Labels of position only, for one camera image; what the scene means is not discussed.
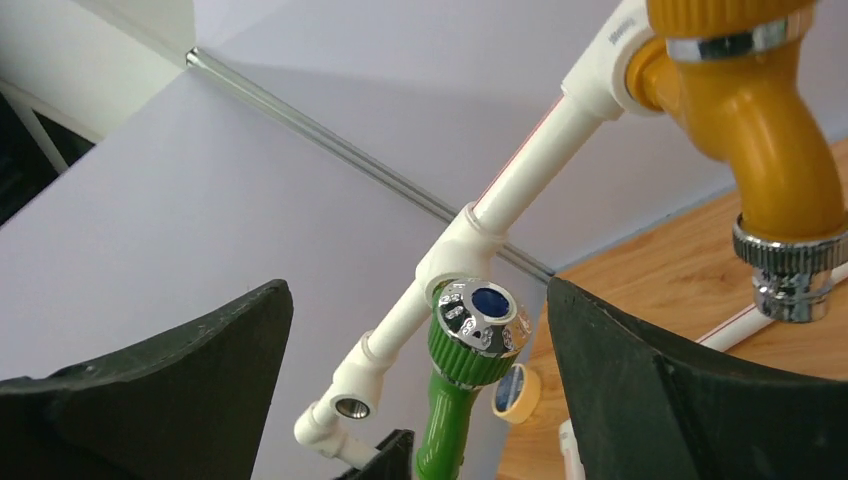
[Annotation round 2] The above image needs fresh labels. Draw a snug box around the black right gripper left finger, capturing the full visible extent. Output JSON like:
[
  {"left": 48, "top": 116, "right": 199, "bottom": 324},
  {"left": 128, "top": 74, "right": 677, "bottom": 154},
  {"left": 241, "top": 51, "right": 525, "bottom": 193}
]
[{"left": 1, "top": 279, "right": 293, "bottom": 479}]

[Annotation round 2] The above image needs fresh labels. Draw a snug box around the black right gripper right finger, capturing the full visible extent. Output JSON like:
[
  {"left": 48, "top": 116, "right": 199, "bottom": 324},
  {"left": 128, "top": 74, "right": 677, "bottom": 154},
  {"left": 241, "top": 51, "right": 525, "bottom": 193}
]
[{"left": 547, "top": 278, "right": 847, "bottom": 479}]

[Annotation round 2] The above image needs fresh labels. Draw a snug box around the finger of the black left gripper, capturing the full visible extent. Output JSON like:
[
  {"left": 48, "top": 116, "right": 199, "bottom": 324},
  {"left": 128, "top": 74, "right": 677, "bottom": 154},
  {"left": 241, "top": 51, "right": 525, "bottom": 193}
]
[{"left": 335, "top": 429, "right": 415, "bottom": 480}]

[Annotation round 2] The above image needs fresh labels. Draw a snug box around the green water faucet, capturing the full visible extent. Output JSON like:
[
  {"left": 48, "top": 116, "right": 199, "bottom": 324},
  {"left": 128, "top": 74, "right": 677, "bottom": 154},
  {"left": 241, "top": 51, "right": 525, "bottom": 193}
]
[{"left": 414, "top": 278, "right": 532, "bottom": 479}]

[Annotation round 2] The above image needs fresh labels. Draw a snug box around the white PVC pipe frame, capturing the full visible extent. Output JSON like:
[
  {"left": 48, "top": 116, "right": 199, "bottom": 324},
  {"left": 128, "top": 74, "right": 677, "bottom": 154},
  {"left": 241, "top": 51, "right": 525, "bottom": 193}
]
[{"left": 293, "top": 0, "right": 848, "bottom": 480}]

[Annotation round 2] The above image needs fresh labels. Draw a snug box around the yellow water faucet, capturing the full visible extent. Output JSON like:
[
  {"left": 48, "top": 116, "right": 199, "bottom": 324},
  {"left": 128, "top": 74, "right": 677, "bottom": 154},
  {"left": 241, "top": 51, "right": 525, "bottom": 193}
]
[{"left": 626, "top": 1, "right": 847, "bottom": 324}]

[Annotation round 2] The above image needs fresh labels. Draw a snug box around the masking tape roll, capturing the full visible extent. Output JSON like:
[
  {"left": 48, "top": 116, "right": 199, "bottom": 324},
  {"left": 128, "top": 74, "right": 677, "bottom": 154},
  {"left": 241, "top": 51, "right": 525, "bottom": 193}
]
[{"left": 491, "top": 363, "right": 542, "bottom": 425}]

